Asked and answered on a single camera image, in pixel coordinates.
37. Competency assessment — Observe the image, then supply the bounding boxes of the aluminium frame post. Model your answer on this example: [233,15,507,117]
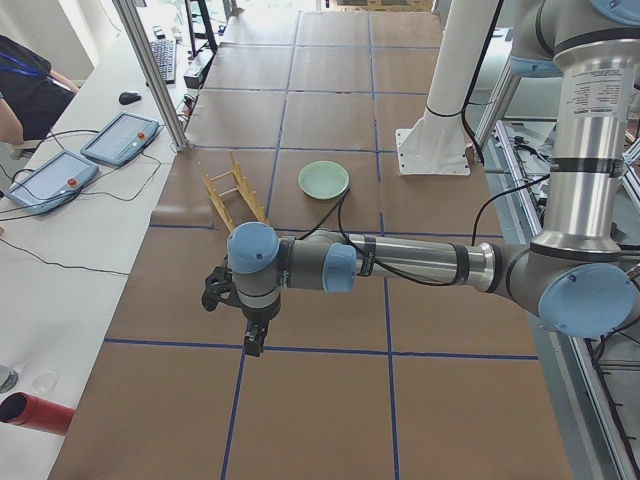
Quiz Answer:
[113,0,191,151]

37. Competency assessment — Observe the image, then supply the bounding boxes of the black computer mouse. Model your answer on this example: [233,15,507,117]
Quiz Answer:
[118,91,141,106]

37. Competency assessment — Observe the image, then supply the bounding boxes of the red cylinder tube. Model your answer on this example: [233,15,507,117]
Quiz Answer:
[1,392,75,436]

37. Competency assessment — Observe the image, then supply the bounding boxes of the black desk cable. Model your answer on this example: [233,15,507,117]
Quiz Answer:
[0,234,131,277]

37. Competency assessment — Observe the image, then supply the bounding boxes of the aluminium frame rail right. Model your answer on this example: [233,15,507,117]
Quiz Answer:
[479,59,640,480]

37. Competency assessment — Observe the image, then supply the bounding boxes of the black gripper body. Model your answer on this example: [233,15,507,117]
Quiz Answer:
[242,303,280,332]

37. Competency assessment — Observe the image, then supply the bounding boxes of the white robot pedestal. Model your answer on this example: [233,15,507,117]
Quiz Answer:
[396,0,502,176]

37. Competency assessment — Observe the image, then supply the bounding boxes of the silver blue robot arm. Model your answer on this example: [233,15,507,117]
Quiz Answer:
[202,1,639,356]

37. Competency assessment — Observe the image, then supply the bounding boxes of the mint green plate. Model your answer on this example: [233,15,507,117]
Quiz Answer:
[298,160,350,200]

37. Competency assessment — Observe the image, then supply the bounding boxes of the far blue teach pendant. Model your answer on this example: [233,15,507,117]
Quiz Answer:
[80,112,160,167]

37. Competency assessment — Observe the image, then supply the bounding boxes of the wooden dish rack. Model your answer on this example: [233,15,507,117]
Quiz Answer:
[197,152,270,232]

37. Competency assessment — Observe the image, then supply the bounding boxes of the blue teach pendant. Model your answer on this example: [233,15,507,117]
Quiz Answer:
[6,150,99,215]
[80,112,160,167]

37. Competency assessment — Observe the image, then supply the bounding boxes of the person in black shirt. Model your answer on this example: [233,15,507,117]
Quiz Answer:
[1,36,79,146]

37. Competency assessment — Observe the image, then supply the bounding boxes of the near blue teach pendant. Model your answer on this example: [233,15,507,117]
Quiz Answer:
[6,150,99,215]

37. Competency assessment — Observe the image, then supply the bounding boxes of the black keyboard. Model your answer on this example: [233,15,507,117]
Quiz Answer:
[149,38,177,84]

